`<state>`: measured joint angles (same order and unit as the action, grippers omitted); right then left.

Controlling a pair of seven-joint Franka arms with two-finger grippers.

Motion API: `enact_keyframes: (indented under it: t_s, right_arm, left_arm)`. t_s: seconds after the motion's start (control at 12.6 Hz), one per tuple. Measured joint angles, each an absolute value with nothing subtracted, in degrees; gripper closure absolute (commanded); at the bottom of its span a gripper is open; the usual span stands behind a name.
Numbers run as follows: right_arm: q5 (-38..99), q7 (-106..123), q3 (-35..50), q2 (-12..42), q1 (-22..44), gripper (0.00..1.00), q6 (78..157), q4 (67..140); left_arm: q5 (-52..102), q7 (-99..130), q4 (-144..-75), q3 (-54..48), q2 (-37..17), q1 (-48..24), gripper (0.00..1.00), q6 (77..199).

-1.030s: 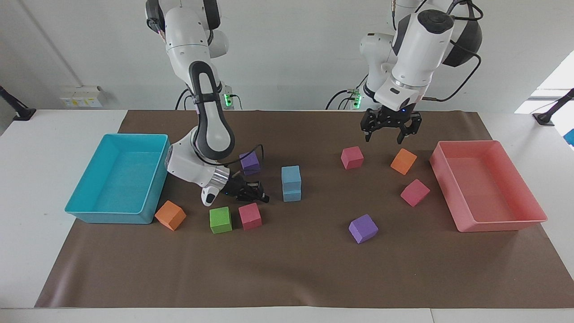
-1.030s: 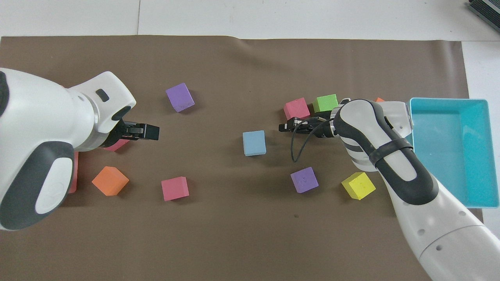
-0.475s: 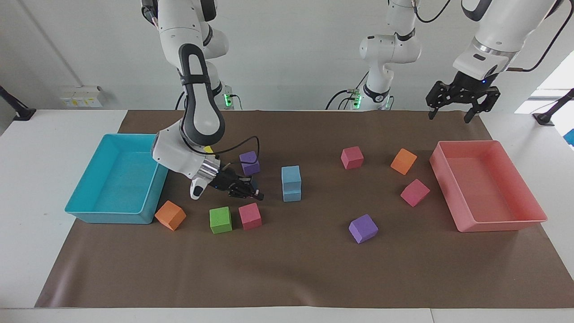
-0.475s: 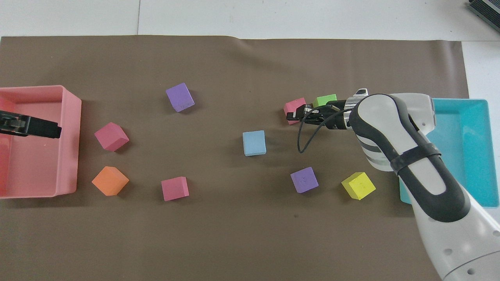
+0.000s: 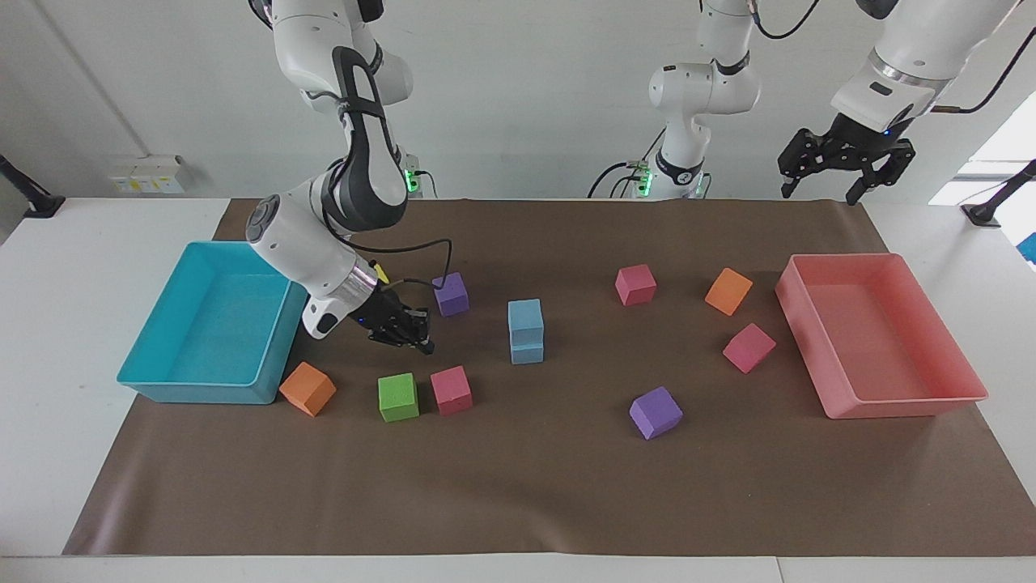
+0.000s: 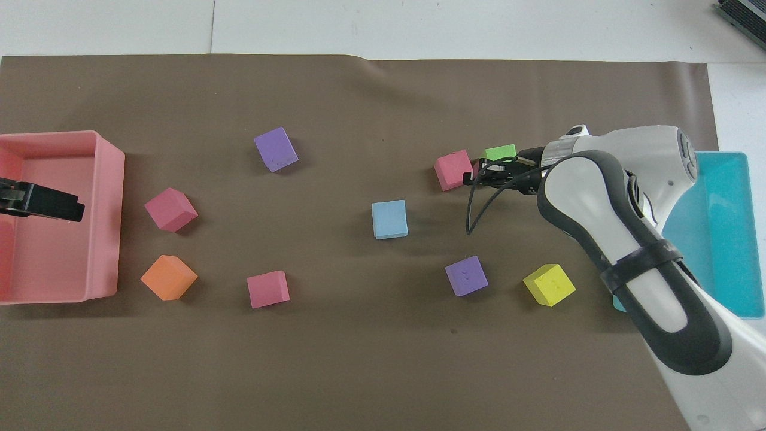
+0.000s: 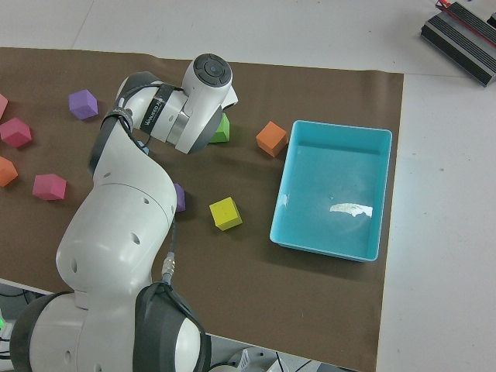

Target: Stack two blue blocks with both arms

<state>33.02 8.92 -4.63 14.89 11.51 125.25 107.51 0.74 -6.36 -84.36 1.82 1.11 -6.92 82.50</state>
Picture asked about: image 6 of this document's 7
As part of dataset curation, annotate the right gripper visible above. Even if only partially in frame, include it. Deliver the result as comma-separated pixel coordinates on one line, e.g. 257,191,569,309
463,145,547,195

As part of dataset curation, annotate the pink foam block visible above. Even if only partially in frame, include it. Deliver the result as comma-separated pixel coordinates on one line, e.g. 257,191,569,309
247,271,291,309
434,150,475,192
144,187,199,233

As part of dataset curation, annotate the purple foam block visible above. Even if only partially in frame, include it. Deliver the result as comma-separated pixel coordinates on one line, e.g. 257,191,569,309
445,256,489,298
254,127,299,173

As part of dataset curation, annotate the light blue foam block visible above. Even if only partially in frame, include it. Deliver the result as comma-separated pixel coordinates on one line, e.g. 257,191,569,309
372,200,409,240

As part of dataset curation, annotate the yellow foam block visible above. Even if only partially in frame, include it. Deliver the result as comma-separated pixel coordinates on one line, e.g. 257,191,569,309
523,263,577,308

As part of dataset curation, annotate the teal plastic tray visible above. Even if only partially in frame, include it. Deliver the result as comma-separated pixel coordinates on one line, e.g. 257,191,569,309
613,151,766,320

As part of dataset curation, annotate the black stand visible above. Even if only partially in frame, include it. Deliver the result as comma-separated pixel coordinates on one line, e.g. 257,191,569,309
715,0,766,43

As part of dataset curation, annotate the orange foam block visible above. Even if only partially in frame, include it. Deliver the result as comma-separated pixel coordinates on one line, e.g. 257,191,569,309
141,255,198,301

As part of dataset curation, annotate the pink plastic bin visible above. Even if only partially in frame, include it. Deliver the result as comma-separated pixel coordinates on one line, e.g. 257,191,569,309
0,130,126,305

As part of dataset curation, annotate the black cable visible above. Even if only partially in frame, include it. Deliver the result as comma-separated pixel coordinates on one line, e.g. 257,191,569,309
466,171,541,235

